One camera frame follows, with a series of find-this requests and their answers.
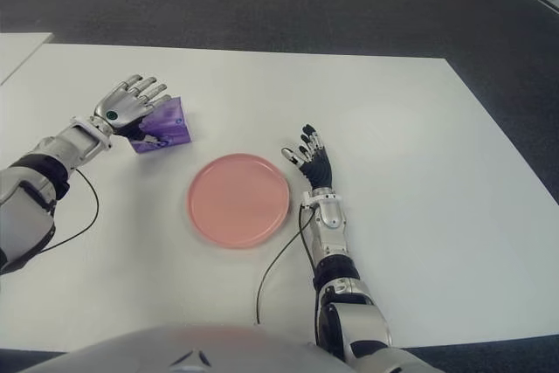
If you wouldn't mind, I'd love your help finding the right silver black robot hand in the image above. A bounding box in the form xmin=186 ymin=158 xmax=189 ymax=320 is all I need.
xmin=280 ymin=123 xmax=335 ymax=191

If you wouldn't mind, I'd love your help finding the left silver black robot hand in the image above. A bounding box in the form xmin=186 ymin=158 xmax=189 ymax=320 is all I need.
xmin=93 ymin=74 xmax=173 ymax=142

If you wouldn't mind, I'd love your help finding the purple tissue paper pack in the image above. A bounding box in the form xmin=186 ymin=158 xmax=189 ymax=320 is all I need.
xmin=129 ymin=95 xmax=194 ymax=155

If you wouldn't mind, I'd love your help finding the pink round plate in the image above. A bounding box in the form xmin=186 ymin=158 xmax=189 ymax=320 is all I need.
xmin=186 ymin=152 xmax=291 ymax=251

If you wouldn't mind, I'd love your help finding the silver robot torso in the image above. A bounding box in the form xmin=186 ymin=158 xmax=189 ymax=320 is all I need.
xmin=28 ymin=326 xmax=351 ymax=373

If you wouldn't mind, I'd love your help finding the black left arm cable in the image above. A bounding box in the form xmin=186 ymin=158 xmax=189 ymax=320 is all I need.
xmin=41 ymin=167 xmax=101 ymax=254

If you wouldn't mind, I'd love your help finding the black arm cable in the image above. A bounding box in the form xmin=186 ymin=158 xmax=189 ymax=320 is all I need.
xmin=41 ymin=167 xmax=101 ymax=254
xmin=254 ymin=204 xmax=316 ymax=328

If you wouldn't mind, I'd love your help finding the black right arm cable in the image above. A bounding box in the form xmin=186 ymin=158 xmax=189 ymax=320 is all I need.
xmin=254 ymin=204 xmax=316 ymax=328

